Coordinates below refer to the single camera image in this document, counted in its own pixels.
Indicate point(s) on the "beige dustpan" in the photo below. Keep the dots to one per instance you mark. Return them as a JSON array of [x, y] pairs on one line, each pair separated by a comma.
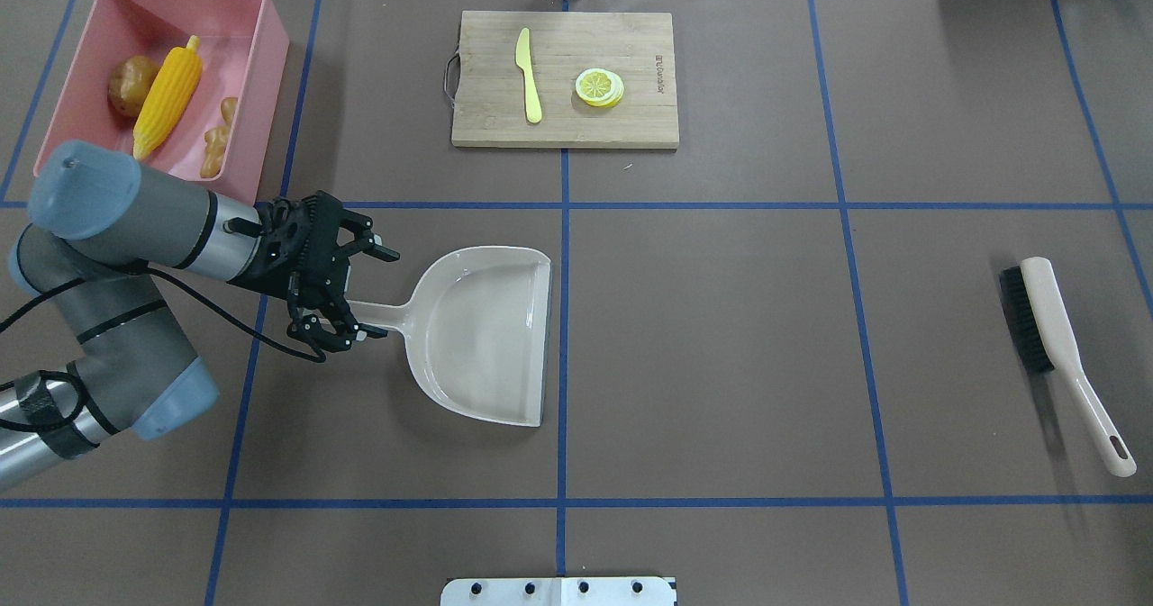
[[475, 331]]

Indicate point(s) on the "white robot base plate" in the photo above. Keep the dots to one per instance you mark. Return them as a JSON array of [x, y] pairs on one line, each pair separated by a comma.
[[591, 590]]

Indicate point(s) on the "yellow toy knife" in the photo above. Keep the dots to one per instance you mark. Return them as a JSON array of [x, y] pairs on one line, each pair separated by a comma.
[[523, 61]]

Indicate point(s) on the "wooden cutting board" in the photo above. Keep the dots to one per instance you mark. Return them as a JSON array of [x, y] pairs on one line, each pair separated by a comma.
[[488, 103]]

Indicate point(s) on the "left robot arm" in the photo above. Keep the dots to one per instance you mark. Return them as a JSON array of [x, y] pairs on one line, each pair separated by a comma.
[[103, 229]]

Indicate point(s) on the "yellow lemon slice toy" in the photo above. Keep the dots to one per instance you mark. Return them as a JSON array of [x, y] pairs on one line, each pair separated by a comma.
[[599, 88]]

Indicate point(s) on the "pink plastic bin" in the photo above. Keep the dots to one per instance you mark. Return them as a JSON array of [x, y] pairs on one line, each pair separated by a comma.
[[243, 48]]

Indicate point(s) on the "brown toy potato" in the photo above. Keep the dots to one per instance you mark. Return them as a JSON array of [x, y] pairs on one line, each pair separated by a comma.
[[129, 85]]

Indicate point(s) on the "beige hand brush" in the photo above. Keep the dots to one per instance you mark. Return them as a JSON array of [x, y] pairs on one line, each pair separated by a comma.
[[1047, 344]]

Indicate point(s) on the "brown toy ginger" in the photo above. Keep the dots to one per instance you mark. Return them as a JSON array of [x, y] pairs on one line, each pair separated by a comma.
[[216, 139]]

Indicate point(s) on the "yellow toy corn cob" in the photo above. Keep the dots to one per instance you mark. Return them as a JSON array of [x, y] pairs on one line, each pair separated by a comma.
[[168, 98]]

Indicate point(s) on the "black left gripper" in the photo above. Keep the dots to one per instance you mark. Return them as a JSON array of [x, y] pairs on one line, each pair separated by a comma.
[[273, 270]]

